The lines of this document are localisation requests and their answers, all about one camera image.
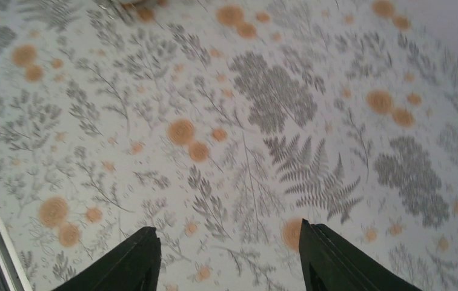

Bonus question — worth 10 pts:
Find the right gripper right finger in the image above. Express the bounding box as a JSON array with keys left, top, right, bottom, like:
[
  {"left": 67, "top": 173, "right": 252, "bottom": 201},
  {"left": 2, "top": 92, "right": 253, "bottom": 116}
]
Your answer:
[{"left": 299, "top": 219, "right": 419, "bottom": 291}]

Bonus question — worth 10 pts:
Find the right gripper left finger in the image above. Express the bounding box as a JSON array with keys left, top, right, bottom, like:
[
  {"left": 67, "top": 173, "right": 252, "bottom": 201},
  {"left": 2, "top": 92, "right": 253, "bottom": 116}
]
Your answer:
[{"left": 56, "top": 226, "right": 161, "bottom": 291}]

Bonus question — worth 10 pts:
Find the floral patterned tablecloth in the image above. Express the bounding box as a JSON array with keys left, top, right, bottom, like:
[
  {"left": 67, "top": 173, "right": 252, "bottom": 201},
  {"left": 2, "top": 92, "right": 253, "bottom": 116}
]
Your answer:
[{"left": 0, "top": 1, "right": 458, "bottom": 290}]

